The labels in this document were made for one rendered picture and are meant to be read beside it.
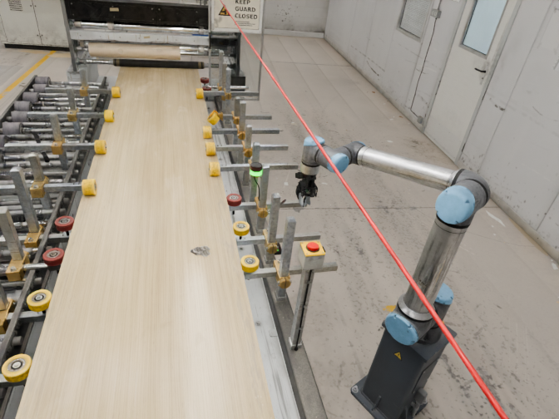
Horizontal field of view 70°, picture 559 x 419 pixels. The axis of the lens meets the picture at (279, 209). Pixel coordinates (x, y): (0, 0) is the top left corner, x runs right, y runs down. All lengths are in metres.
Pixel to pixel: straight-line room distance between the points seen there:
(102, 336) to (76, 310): 0.17
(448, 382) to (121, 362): 1.93
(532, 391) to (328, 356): 1.22
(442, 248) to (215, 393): 0.90
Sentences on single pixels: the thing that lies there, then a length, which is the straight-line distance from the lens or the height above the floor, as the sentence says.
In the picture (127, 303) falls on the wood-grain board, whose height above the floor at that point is 0.90.
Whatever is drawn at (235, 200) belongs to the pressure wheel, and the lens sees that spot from 2.11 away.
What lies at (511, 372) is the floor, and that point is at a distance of 3.02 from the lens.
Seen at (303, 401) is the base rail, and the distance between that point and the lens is 1.61.
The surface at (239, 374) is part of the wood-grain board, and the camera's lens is 1.40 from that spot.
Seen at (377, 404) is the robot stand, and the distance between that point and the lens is 2.44.
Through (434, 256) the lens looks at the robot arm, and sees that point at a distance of 1.55.
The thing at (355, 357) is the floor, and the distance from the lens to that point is 2.65.
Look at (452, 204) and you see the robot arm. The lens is 1.43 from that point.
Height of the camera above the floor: 2.08
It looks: 35 degrees down
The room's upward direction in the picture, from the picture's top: 7 degrees clockwise
